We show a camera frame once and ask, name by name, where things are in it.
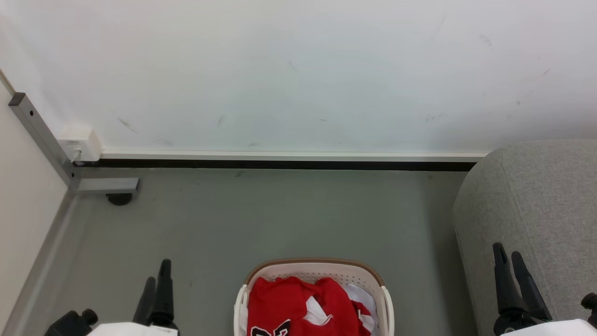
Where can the grey metal frame leg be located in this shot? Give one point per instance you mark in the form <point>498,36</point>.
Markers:
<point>42,135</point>

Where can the white garment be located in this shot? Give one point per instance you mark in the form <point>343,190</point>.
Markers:
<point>361,296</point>

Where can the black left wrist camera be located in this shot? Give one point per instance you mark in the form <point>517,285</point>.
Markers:
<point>70,323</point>

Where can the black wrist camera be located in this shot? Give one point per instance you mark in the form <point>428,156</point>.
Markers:
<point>70,323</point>
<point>590,305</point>

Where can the black baseboard strip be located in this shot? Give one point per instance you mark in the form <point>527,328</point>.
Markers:
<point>280,164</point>

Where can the red fleece garment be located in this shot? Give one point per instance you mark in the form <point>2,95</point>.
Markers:
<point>338,303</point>

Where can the grey panel base rail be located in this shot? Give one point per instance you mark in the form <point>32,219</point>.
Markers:
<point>44,261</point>

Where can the black round levelling foot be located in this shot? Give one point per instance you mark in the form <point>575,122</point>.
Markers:
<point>119,199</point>

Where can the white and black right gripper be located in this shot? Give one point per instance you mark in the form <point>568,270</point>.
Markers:
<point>541,328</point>

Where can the red basketball jersey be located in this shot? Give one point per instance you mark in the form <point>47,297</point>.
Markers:
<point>275,303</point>

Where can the grey fabric sofa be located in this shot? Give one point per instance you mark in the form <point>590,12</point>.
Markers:
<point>536,200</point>

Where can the cream plastic laundry basket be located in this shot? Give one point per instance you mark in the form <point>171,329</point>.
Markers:
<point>322,270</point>

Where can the beige partition panel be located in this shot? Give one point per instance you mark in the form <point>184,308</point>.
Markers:
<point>25,196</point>

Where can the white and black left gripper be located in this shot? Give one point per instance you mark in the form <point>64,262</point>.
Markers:
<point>140,330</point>

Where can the white wall socket box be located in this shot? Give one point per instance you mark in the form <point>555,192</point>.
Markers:
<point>81,140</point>

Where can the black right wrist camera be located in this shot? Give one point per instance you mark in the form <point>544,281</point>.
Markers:
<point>590,305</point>

